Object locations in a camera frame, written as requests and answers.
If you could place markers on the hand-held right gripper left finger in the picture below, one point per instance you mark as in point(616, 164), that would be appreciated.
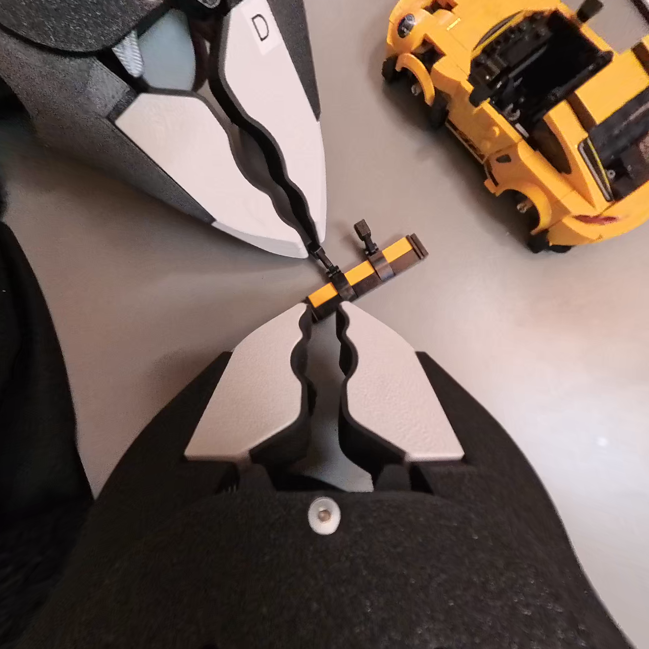
point(248, 400)

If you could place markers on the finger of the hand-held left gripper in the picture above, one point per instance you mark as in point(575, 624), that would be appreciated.
point(192, 152)
point(274, 101)

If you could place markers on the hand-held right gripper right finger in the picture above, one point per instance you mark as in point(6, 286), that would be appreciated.
point(400, 400)

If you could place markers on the yellow black lego spoiler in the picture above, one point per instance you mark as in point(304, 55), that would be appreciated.
point(393, 249)

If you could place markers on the yellow lego car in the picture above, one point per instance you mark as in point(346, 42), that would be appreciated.
point(552, 177)

